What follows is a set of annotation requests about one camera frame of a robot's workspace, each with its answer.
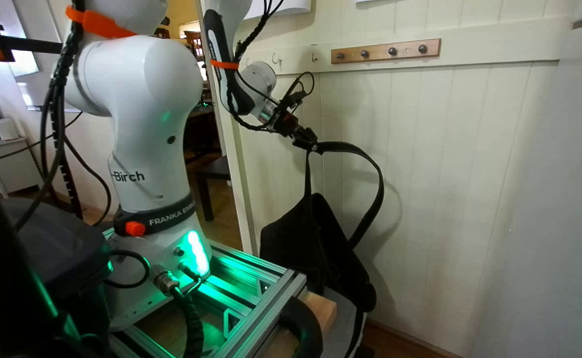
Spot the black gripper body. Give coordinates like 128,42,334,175
273,107,318,151

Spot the black bag with white stitching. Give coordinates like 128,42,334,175
261,141,386,312

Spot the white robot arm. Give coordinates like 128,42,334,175
66,0,213,330

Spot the wooden peg rack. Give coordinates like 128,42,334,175
330,38,441,64

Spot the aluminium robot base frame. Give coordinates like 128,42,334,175
104,237,326,358

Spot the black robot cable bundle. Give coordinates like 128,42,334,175
10,12,118,235

